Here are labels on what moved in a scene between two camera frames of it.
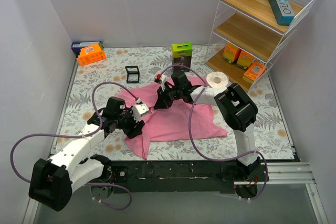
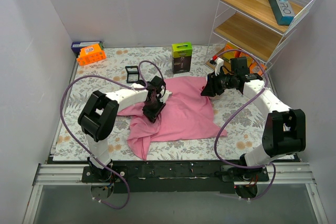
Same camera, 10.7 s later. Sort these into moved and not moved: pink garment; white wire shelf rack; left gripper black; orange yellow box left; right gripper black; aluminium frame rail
Moved: left gripper black; right gripper black
Not moved: pink garment; aluminium frame rail; orange yellow box left; white wire shelf rack
